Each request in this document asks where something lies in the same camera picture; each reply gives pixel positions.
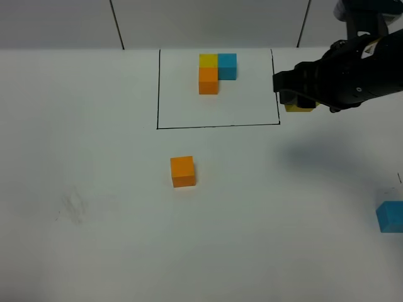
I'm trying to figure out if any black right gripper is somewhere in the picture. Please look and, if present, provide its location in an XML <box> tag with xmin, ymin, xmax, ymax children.
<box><xmin>273</xmin><ymin>39</ymin><xmax>381</xmax><ymax>113</ymax></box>

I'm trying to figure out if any template blue cube block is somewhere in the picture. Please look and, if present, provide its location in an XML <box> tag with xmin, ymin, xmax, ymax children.
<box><xmin>218</xmin><ymin>53</ymin><xmax>237</xmax><ymax>81</ymax></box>

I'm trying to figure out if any template orange cube block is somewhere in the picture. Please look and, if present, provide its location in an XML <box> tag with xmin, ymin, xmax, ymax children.
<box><xmin>198</xmin><ymin>67</ymin><xmax>219</xmax><ymax>95</ymax></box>

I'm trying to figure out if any template yellow cube block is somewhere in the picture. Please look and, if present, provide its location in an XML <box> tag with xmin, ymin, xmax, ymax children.
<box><xmin>199</xmin><ymin>53</ymin><xmax>218</xmax><ymax>68</ymax></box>

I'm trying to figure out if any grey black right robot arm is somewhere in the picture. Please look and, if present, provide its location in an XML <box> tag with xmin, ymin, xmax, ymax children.
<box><xmin>273</xmin><ymin>30</ymin><xmax>402</xmax><ymax>113</ymax></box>

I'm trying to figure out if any loose blue cube block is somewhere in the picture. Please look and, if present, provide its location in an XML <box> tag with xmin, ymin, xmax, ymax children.
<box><xmin>376</xmin><ymin>201</ymin><xmax>403</xmax><ymax>233</ymax></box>

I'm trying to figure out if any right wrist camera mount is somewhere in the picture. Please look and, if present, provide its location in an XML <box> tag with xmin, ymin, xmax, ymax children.
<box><xmin>333</xmin><ymin>0</ymin><xmax>402</xmax><ymax>40</ymax></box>

